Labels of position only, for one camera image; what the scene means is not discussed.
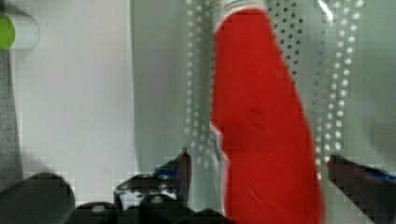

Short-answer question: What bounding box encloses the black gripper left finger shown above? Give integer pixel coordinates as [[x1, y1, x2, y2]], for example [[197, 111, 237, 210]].
[[113, 147, 191, 209]]

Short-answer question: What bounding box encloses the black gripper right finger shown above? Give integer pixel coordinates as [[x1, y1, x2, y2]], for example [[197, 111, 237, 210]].
[[326, 154, 396, 224]]

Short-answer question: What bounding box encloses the red ketchup bottle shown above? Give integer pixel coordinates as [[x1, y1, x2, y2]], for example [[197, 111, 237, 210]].
[[211, 0, 323, 224]]

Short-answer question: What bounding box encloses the green oval strainer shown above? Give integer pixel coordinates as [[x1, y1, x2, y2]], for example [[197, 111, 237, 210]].
[[131, 0, 395, 224]]

